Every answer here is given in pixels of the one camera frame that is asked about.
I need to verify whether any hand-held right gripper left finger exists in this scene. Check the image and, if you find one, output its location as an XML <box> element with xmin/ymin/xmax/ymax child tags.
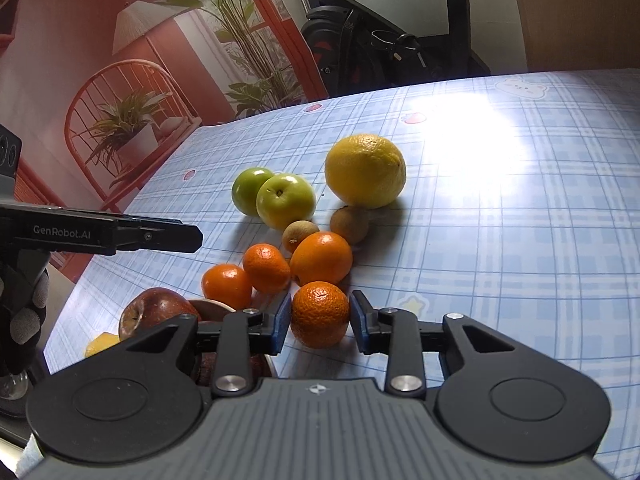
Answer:
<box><xmin>122</xmin><ymin>292</ymin><xmax>293</xmax><ymax>396</ymax></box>

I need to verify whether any wall poster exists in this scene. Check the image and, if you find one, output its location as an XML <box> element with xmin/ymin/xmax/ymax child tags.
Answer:
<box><xmin>0</xmin><ymin>0</ymin><xmax>331</xmax><ymax>281</ymax></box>

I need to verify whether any wooden panel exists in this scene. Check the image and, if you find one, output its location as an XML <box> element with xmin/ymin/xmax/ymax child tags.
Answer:
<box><xmin>505</xmin><ymin>0</ymin><xmax>640</xmax><ymax>73</ymax></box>

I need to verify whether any green apple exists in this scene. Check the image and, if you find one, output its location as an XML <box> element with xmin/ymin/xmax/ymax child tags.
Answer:
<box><xmin>231</xmin><ymin>167</ymin><xmax>276</xmax><ymax>217</ymax></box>
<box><xmin>256</xmin><ymin>173</ymin><xmax>317</xmax><ymax>231</ymax></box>

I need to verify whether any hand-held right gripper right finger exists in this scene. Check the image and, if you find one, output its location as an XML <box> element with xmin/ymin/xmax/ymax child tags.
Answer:
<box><xmin>349</xmin><ymin>290</ymin><xmax>551</xmax><ymax>398</ymax></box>

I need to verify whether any cream plate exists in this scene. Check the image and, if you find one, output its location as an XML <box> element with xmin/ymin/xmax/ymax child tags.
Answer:
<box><xmin>187</xmin><ymin>298</ymin><xmax>278</xmax><ymax>381</ymax></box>

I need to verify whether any red apple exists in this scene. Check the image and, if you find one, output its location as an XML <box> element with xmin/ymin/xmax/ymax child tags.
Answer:
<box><xmin>118</xmin><ymin>287</ymin><xmax>202</xmax><ymax>342</ymax></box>

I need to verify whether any smooth orange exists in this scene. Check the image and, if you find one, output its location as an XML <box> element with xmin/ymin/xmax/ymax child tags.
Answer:
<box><xmin>289</xmin><ymin>231</ymin><xmax>354</xmax><ymax>287</ymax></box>

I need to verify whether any black exercise bike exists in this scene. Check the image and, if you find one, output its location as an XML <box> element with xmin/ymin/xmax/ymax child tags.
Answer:
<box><xmin>292</xmin><ymin>0</ymin><xmax>491</xmax><ymax>98</ymax></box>

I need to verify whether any yellow lemon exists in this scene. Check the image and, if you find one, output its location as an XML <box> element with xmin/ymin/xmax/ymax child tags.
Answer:
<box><xmin>324</xmin><ymin>133</ymin><xmax>407</xmax><ymax>210</ymax></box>
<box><xmin>84</xmin><ymin>331</ymin><xmax>122</xmax><ymax>359</ymax></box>

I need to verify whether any brown kiwi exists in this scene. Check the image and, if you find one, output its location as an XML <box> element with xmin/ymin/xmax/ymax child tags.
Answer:
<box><xmin>330</xmin><ymin>205</ymin><xmax>372</xmax><ymax>246</ymax></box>
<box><xmin>282</xmin><ymin>220</ymin><xmax>321</xmax><ymax>254</ymax></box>

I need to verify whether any blue plaid tablecloth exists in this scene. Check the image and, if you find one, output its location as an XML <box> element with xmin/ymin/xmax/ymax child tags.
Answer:
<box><xmin>42</xmin><ymin>69</ymin><xmax>640</xmax><ymax>480</ymax></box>

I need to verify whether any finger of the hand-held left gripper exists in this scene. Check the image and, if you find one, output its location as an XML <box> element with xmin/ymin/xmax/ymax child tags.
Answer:
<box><xmin>117</xmin><ymin>214</ymin><xmax>184</xmax><ymax>225</ymax></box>
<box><xmin>116</xmin><ymin>223</ymin><xmax>204</xmax><ymax>254</ymax></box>

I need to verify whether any person's left hand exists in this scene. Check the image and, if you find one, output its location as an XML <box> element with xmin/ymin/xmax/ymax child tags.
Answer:
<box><xmin>0</xmin><ymin>267</ymin><xmax>51</xmax><ymax>377</ymax></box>

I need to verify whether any small tangerine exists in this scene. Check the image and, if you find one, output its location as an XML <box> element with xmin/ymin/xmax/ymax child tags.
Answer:
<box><xmin>201</xmin><ymin>263</ymin><xmax>253</xmax><ymax>311</ymax></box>
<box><xmin>242</xmin><ymin>243</ymin><xmax>292</xmax><ymax>295</ymax></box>
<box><xmin>290</xmin><ymin>281</ymin><xmax>350</xmax><ymax>349</ymax></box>

